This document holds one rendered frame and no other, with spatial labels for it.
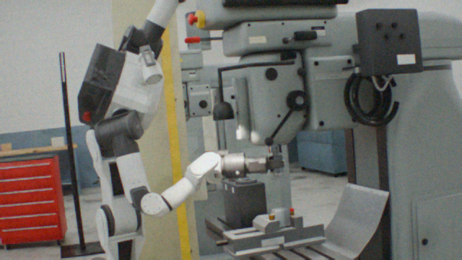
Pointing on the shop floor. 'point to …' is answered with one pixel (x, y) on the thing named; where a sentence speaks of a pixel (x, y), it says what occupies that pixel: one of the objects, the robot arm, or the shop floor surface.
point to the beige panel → (163, 141)
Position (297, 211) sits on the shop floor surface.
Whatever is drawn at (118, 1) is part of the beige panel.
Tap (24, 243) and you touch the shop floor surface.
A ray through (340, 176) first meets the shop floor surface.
